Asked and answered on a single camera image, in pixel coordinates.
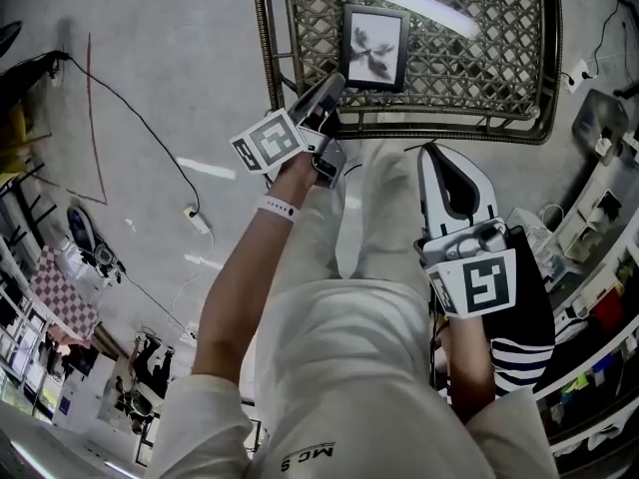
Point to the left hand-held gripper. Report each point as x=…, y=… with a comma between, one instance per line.
x=274, y=140

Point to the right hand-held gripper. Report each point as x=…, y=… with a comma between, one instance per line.
x=486, y=280

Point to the framed picture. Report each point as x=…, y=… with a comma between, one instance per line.
x=374, y=48

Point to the person's left forearm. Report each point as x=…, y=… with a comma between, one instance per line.
x=239, y=287

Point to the person's right forearm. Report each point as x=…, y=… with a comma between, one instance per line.
x=469, y=367

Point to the person's white trousers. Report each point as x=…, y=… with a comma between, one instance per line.
x=384, y=207

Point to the white perforated basket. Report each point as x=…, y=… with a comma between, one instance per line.
x=531, y=232

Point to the white wristwatch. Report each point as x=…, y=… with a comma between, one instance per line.
x=277, y=208

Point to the white charger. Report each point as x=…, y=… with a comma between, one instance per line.
x=605, y=146

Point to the grey laptop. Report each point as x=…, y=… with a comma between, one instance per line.
x=596, y=118

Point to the white power strip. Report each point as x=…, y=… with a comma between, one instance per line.
x=198, y=220

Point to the white socket block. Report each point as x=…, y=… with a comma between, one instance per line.
x=578, y=77

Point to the person's white t-shirt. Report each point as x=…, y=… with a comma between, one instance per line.
x=339, y=367

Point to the white shelf unit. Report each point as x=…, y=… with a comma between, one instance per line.
x=586, y=367

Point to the red floor tape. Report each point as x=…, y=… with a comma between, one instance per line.
x=97, y=133

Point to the yellow chair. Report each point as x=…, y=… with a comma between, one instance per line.
x=12, y=138

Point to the checkered cloth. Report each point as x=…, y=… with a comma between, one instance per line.
x=62, y=292

